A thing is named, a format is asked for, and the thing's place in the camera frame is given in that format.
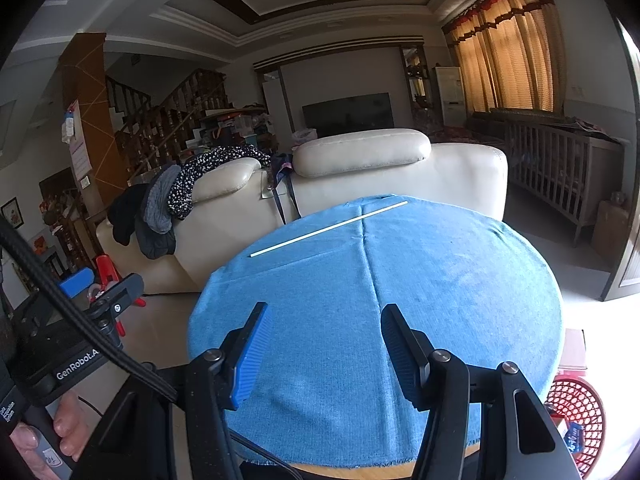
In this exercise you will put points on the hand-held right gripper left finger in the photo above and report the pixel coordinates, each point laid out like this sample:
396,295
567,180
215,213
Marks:
250,355

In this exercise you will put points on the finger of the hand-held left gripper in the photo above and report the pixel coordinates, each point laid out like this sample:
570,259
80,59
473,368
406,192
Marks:
120,292

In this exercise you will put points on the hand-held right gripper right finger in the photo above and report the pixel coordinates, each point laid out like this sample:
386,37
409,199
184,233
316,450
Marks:
405,355

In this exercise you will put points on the red plastic basket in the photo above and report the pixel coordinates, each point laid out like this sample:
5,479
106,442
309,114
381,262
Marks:
575,400

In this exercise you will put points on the blue toothpaste box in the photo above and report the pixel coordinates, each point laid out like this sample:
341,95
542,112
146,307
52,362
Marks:
574,437

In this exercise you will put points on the person's left hand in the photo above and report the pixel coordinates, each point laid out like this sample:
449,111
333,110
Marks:
70,425

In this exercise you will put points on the red and blue toy scooter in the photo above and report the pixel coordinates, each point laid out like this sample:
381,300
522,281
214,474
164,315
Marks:
107,267

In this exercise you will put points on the black garment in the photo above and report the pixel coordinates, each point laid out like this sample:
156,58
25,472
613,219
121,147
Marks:
125,215

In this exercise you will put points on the blue tablecloth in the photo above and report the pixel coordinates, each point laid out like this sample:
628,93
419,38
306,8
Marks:
450,285

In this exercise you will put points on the dark wooden shelf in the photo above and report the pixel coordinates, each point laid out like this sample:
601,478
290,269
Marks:
65,230

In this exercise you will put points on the grey knitted garment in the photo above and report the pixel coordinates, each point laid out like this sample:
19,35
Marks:
155,200

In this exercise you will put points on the thin white rod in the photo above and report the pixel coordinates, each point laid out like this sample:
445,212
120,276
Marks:
327,229

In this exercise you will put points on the black white floral cloth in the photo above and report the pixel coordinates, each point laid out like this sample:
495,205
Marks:
210,160

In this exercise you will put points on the flat cardboard box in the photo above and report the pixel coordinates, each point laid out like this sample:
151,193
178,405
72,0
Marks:
572,350

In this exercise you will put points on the wooden staircase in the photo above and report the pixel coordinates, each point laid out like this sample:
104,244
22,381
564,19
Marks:
165,120

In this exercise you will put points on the cream leather sofa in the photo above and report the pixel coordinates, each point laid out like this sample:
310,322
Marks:
450,175

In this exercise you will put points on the cluttered storage pile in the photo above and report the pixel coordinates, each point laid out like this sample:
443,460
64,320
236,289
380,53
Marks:
235,127

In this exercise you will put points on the wooden baby crib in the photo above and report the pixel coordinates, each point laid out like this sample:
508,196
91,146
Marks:
550,175

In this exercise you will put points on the black television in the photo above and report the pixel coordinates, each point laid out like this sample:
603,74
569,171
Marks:
350,112

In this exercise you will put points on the white standing air conditioner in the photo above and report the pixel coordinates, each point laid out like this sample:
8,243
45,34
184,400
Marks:
450,95

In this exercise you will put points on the wooden display cabinet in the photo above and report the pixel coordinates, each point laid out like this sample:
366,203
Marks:
415,80

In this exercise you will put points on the yellow curtain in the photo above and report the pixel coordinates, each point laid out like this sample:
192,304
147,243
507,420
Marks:
505,60

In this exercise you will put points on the wall calendar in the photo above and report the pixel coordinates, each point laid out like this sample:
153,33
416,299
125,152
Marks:
80,150

